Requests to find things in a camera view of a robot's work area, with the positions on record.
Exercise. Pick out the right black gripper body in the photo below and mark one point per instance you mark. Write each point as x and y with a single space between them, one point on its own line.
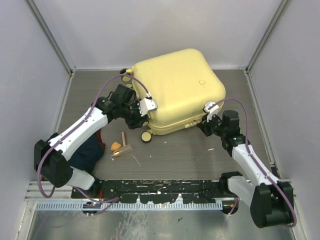
214 126

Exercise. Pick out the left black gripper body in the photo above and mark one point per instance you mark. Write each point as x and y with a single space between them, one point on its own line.
131 111

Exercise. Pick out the yellow hard-shell suitcase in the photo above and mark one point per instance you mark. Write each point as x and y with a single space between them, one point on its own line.
181 82

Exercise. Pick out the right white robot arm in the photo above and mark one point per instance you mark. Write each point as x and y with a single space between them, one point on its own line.
270 201

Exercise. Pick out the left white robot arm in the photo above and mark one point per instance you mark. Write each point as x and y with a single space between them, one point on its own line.
52 157

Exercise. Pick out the brown lipstick tube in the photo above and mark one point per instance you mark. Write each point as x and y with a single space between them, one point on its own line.
123 137

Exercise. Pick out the amber perfume bottle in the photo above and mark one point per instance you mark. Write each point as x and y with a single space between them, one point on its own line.
122 151

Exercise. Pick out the orange makeup sponge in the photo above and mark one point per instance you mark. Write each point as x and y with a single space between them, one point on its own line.
115 146

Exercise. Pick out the dark navy maroon garment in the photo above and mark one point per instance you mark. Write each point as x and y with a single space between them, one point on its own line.
89 153

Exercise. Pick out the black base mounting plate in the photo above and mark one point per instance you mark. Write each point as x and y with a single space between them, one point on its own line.
163 191

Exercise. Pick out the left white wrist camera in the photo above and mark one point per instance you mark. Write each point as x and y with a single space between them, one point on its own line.
147 105

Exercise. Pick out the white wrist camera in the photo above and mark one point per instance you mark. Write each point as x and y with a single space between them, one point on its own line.
147 105
210 109

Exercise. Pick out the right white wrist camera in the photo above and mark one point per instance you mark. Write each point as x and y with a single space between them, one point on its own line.
210 109

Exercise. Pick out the grey slotted cable duct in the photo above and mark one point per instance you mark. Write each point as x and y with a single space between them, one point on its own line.
85 205

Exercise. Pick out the aluminium rail frame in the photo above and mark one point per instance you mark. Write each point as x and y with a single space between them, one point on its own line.
237 185

